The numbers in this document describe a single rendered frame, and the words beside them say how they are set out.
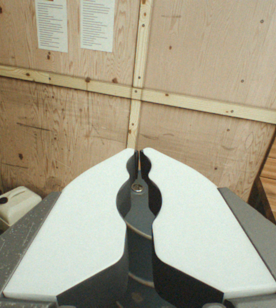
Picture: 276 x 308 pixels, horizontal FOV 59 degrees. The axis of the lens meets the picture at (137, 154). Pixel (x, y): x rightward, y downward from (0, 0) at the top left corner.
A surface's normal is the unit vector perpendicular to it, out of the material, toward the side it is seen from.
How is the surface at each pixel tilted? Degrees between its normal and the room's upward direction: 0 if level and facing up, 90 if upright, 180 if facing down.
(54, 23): 90
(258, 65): 90
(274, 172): 90
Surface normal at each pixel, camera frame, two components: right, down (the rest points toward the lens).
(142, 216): 0.10, -0.87
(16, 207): 0.68, -0.36
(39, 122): -0.24, 0.44
